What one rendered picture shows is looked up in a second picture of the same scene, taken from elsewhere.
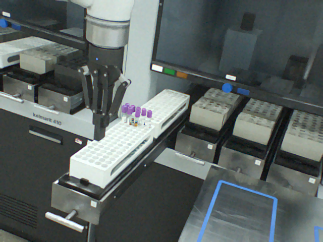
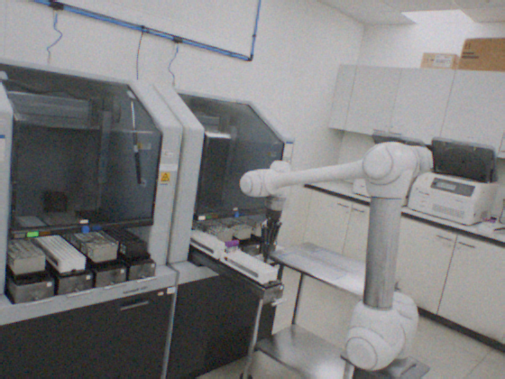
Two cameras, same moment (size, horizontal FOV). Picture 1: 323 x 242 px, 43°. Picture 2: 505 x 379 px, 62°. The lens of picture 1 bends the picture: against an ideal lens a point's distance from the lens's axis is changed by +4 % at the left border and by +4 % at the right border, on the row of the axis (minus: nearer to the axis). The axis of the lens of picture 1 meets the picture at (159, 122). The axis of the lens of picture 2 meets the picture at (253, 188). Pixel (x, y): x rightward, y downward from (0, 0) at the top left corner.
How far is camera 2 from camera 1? 1.88 m
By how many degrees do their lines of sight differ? 65
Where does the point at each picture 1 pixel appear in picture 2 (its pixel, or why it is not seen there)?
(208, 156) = not seen: hidden behind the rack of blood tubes
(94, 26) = (281, 202)
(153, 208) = (209, 309)
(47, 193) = (130, 355)
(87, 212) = (278, 293)
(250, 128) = (243, 232)
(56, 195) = (265, 295)
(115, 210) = (186, 328)
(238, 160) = (251, 249)
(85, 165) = (270, 272)
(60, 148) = (145, 308)
